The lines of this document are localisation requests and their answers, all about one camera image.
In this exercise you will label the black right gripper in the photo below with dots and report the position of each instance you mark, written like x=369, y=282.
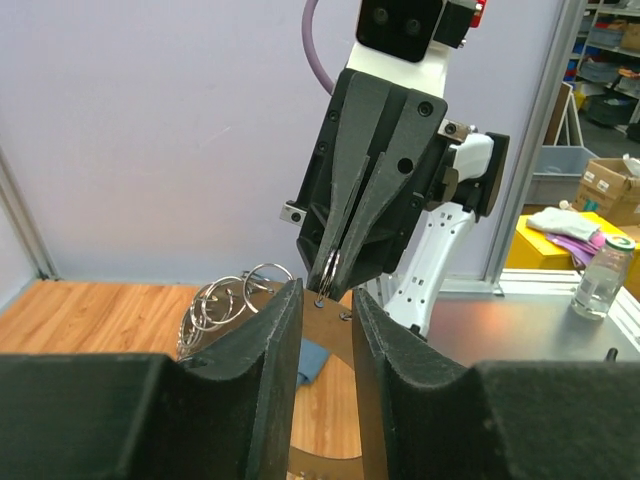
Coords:
x=384, y=152

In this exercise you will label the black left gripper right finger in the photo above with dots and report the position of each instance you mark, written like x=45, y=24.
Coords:
x=424, y=414

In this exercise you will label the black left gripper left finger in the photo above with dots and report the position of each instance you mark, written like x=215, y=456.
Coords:
x=223, y=413

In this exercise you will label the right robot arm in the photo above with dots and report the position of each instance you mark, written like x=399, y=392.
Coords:
x=478, y=165

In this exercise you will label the blue folded cloth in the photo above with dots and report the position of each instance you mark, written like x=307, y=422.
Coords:
x=312, y=359

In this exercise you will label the grey plastic crate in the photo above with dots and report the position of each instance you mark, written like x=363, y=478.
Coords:
x=557, y=174

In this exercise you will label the yellow bin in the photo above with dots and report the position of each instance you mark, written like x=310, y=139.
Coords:
x=531, y=249

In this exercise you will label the background storage shelf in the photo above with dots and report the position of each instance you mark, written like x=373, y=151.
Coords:
x=604, y=61

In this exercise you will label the white and purple cloths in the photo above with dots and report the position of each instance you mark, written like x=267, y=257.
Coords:
x=569, y=230

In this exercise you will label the clear plastic bottle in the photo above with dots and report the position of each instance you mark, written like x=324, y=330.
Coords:
x=604, y=277

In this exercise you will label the cardboard box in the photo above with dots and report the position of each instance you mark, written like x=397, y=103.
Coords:
x=610, y=188

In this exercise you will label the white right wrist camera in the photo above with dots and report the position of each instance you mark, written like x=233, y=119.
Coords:
x=408, y=42

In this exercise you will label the right aluminium frame post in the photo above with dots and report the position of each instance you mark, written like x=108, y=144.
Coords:
x=544, y=31

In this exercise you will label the aluminium frame post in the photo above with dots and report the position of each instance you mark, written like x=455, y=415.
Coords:
x=24, y=224
x=544, y=31

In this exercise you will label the left aluminium frame post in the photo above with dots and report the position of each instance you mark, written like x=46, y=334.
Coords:
x=24, y=224

